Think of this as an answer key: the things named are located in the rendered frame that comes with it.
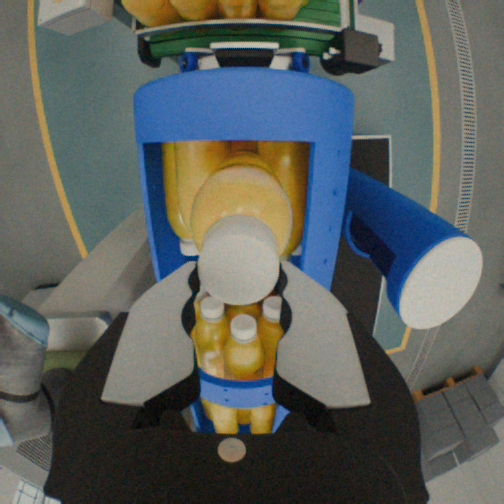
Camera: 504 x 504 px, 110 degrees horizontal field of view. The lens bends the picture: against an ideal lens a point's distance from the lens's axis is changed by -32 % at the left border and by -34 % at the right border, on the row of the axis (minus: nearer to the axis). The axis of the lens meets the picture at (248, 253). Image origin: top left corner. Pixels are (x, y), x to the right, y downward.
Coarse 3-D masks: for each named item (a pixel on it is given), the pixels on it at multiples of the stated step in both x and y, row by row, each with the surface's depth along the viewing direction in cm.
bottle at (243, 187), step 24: (216, 168) 20; (240, 168) 17; (264, 168) 19; (216, 192) 15; (240, 192) 14; (264, 192) 15; (192, 216) 16; (216, 216) 14; (240, 216) 13; (264, 216) 14; (288, 216) 16; (288, 240) 17
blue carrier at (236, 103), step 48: (144, 96) 22; (192, 96) 19; (240, 96) 19; (288, 96) 19; (336, 96) 21; (144, 144) 31; (336, 144) 24; (144, 192) 33; (336, 192) 27; (336, 240) 32; (240, 384) 37; (240, 432) 68
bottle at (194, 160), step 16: (176, 144) 29; (192, 144) 28; (208, 144) 28; (224, 144) 30; (176, 160) 30; (192, 160) 29; (208, 160) 29; (176, 176) 32; (192, 176) 30; (192, 192) 31
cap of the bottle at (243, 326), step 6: (234, 318) 40; (240, 318) 40; (246, 318) 40; (252, 318) 40; (234, 324) 38; (240, 324) 39; (246, 324) 39; (252, 324) 39; (234, 330) 38; (240, 330) 37; (246, 330) 37; (252, 330) 38; (240, 336) 38; (246, 336) 38; (252, 336) 39
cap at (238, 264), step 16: (240, 224) 12; (208, 240) 12; (224, 240) 11; (240, 240) 11; (256, 240) 11; (208, 256) 12; (224, 256) 12; (240, 256) 12; (256, 256) 12; (272, 256) 12; (208, 272) 12; (224, 272) 12; (240, 272) 12; (256, 272) 12; (272, 272) 12; (208, 288) 13; (224, 288) 13; (240, 288) 13; (256, 288) 13; (272, 288) 13; (240, 304) 13
